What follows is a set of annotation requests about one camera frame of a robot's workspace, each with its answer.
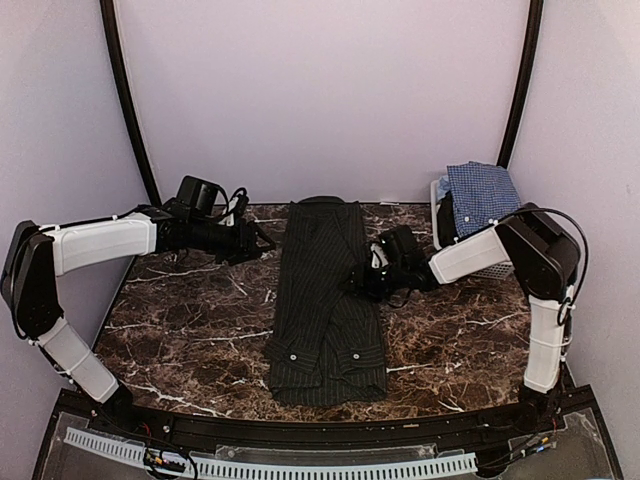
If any black front table rail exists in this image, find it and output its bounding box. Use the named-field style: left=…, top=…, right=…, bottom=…
left=81, top=403, right=556, bottom=452

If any white perforated plastic basket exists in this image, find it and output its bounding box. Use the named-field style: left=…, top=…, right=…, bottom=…
left=429, top=180, right=513, bottom=284

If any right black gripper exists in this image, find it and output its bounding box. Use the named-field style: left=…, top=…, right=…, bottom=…
left=338, top=259, right=407, bottom=302

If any right black frame post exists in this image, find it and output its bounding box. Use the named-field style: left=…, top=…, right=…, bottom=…
left=496, top=0, right=544, bottom=169

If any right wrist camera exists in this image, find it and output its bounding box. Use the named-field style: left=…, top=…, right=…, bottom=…
left=369, top=225, right=419, bottom=268

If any light blue shirt in basket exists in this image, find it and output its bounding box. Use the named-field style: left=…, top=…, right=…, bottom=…
left=436, top=174, right=451, bottom=202

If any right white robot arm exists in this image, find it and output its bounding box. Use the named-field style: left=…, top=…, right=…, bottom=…
left=340, top=203, right=588, bottom=394

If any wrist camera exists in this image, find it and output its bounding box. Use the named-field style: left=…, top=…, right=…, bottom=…
left=369, top=225, right=419, bottom=268
left=170, top=176, right=249, bottom=227

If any left black frame post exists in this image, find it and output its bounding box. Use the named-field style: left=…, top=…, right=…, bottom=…
left=99, top=0, right=162, bottom=206

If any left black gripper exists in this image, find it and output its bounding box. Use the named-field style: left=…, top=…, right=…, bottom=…
left=190, top=216, right=276, bottom=266

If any blue checkered long sleeve shirt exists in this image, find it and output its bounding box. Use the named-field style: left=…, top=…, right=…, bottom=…
left=447, top=161, right=521, bottom=237

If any black frame post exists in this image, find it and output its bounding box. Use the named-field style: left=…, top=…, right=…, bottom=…
left=99, top=0, right=162, bottom=206
left=496, top=0, right=544, bottom=169

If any black garment in basket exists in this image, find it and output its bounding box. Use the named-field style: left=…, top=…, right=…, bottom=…
left=436, top=192, right=458, bottom=248

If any white slotted cable duct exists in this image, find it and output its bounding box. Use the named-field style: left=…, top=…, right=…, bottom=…
left=64, top=427, right=477, bottom=480

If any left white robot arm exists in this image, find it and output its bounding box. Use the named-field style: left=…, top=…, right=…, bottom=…
left=1, top=198, right=276, bottom=436

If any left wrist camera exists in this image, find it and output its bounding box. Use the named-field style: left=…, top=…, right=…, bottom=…
left=170, top=176, right=249, bottom=227

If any black pinstriped long sleeve shirt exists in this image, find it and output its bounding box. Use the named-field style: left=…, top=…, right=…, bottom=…
left=264, top=196, right=387, bottom=407

